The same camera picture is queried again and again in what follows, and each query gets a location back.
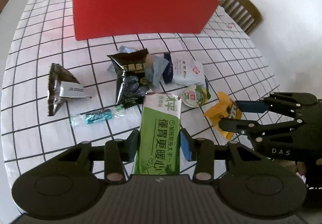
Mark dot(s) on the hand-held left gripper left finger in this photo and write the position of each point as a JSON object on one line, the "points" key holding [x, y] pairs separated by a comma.
{"points": [[133, 147]]}

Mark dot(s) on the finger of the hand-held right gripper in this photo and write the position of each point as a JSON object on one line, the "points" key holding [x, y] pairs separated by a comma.
{"points": [[234, 126], [251, 107]]}

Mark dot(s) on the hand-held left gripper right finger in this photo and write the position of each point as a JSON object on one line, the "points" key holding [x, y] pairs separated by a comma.
{"points": [[186, 147]]}

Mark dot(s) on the yellow snack packet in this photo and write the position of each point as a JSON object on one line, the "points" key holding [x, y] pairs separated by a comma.
{"points": [[221, 110]]}

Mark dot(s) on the green snack packet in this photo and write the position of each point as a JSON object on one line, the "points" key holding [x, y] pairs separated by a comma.
{"points": [[159, 126]]}

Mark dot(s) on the green candy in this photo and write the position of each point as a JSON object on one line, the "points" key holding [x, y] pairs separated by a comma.
{"points": [[120, 110]]}

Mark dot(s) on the blue candy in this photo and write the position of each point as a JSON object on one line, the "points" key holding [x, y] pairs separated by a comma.
{"points": [[96, 116]]}

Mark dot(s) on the green jelly cup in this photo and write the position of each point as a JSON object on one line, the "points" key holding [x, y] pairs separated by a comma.
{"points": [[195, 95]]}

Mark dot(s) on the black snack packet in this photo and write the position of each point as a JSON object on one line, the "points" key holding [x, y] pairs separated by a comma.
{"points": [[129, 75]]}

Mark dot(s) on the white and blue snack packet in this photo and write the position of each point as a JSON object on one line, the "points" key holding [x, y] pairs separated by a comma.
{"points": [[185, 70]]}

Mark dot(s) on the grey-blue snack packet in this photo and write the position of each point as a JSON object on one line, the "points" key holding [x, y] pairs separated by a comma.
{"points": [[156, 70]]}

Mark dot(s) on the brown foil snack bag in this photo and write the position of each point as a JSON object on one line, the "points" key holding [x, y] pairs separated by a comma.
{"points": [[61, 83]]}

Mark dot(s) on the pale grey snack wrapper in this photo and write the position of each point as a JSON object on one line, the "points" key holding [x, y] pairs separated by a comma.
{"points": [[127, 50]]}

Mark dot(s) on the red cardboard box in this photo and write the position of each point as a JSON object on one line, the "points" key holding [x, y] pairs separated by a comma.
{"points": [[138, 10]]}

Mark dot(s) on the wooden slatted chair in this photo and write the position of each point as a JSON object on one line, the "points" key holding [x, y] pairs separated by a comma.
{"points": [[239, 5]]}

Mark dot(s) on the white checked tablecloth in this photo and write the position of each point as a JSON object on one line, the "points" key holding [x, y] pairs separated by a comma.
{"points": [[50, 37]]}

